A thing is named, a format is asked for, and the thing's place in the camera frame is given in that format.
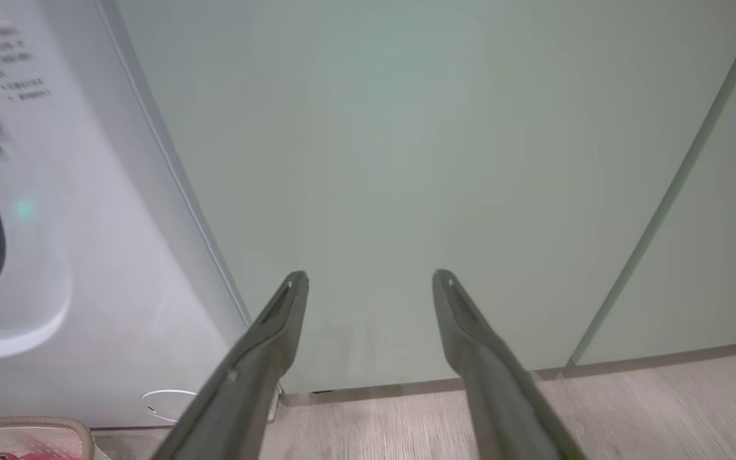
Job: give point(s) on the cream laundry basket brown rim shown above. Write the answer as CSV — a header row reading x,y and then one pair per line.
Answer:
x,y
23,425

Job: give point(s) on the wide pale green cabinet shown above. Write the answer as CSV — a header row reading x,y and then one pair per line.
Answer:
x,y
406,128

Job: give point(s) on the narrow pale green cabinet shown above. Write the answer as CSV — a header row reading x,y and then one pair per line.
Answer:
x,y
726,255

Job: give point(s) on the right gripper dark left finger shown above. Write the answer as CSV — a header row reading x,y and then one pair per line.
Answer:
x,y
246,383

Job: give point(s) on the white front-load washing machine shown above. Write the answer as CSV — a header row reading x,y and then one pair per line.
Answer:
x,y
119,287

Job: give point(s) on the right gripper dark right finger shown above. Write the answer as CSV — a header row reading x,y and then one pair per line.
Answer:
x,y
496,396

